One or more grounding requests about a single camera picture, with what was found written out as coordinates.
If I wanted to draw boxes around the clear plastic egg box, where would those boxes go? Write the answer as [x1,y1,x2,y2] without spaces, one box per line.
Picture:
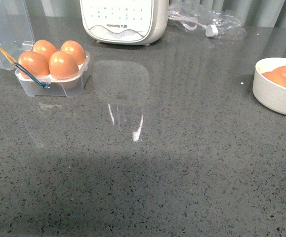
[0,0,90,97]

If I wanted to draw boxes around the white Joyoung kitchen appliance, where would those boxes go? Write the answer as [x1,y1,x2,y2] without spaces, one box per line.
[80,0,169,45]

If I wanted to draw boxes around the teal rubber band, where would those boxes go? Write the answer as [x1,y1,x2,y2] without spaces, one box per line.
[13,62,50,89]

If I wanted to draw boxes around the clear plastic bag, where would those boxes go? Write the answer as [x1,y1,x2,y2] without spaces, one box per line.
[168,0,246,40]

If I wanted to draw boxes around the white round bowl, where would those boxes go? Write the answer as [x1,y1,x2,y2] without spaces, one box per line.
[252,57,286,115]

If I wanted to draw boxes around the yellow rubber band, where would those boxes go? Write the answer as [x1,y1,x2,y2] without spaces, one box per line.
[0,46,17,65]

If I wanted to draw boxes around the white power cable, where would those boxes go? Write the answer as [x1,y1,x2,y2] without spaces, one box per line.
[168,11,219,38]

